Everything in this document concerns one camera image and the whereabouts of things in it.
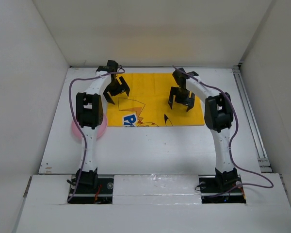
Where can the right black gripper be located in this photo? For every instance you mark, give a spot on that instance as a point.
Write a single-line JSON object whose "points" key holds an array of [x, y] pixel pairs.
{"points": [[189, 101]]}

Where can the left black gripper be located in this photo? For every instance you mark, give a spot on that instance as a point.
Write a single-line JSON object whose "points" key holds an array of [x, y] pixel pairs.
{"points": [[121, 88]]}

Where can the yellow cartoon print cloth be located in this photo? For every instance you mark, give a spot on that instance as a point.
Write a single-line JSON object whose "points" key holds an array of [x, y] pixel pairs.
{"points": [[147, 104]]}

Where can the pink round plate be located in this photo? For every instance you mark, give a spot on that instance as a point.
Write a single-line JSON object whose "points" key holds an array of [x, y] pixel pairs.
{"points": [[100, 133]]}

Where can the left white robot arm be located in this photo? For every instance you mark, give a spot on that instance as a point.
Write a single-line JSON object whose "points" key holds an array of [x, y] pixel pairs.
{"points": [[88, 115]]}

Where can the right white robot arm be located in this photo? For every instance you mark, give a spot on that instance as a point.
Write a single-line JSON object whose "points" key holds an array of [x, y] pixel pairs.
{"points": [[218, 117]]}

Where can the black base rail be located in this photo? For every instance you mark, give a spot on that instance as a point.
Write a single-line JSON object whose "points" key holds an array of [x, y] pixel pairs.
{"points": [[155, 189]]}

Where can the aluminium side rail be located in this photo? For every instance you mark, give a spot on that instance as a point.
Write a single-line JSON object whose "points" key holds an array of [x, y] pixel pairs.
{"points": [[263, 160]]}

